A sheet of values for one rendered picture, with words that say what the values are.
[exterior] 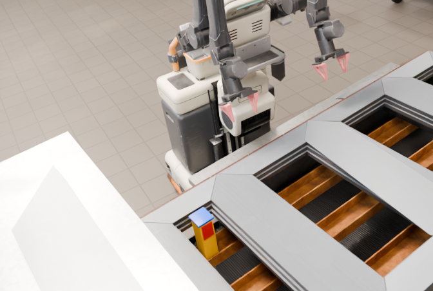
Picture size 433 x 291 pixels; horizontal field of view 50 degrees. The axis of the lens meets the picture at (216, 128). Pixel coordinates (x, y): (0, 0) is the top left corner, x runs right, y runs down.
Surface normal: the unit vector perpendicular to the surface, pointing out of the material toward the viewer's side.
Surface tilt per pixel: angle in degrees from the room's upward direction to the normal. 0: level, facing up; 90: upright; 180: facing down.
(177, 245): 0
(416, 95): 0
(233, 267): 0
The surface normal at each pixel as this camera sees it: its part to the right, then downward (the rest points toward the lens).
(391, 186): -0.13, -0.80
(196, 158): 0.49, 0.47
